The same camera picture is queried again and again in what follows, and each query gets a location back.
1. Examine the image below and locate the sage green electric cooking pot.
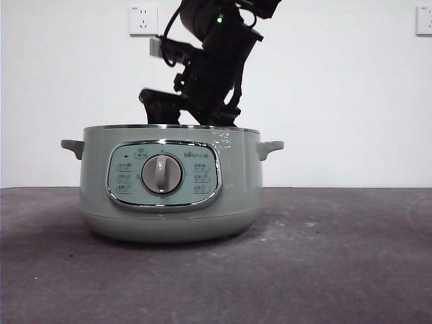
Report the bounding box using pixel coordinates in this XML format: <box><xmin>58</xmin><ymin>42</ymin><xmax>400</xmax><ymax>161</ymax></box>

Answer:
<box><xmin>60</xmin><ymin>124</ymin><xmax>285</xmax><ymax>244</ymax></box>

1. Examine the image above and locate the pale grey camera box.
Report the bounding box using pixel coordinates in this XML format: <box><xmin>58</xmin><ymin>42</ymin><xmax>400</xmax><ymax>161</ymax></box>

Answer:
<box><xmin>148</xmin><ymin>36</ymin><xmax>203</xmax><ymax>67</ymax></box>

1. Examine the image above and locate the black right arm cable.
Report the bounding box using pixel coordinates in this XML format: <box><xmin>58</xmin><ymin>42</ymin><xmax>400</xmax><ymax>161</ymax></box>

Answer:
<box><xmin>161</xmin><ymin>2</ymin><xmax>190</xmax><ymax>67</ymax></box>

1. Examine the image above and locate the white wall socket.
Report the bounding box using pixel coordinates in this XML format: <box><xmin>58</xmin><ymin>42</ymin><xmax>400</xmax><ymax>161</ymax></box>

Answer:
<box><xmin>415</xmin><ymin>5</ymin><xmax>432</xmax><ymax>37</ymax></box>
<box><xmin>128</xmin><ymin>5</ymin><xmax>159</xmax><ymax>36</ymax></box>

